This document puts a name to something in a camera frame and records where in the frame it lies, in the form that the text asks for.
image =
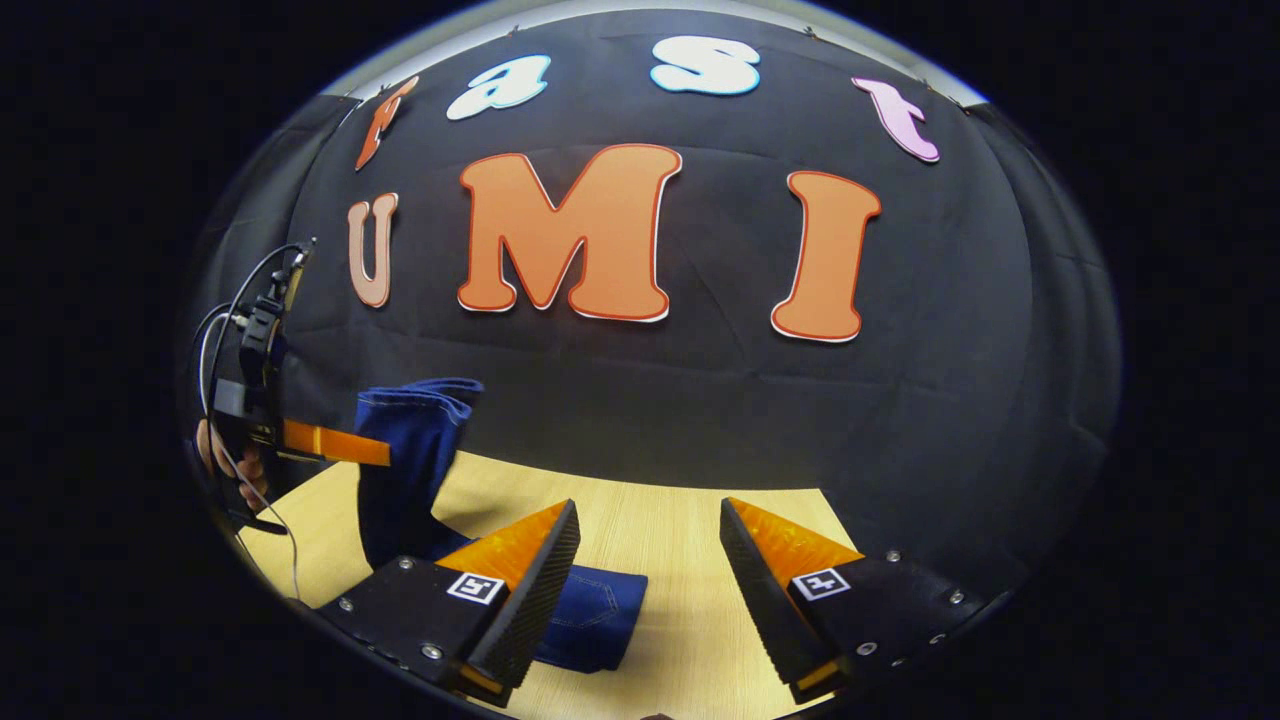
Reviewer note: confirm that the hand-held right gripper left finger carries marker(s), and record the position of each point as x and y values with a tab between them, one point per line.
535	600

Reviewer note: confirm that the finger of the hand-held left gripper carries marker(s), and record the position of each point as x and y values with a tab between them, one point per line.
340	443

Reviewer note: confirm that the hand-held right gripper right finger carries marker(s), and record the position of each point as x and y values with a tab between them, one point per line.
765	600

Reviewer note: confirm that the blue jeans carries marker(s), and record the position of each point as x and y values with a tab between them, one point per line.
410	450

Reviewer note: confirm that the black backdrop cloth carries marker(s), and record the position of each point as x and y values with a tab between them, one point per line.
700	400

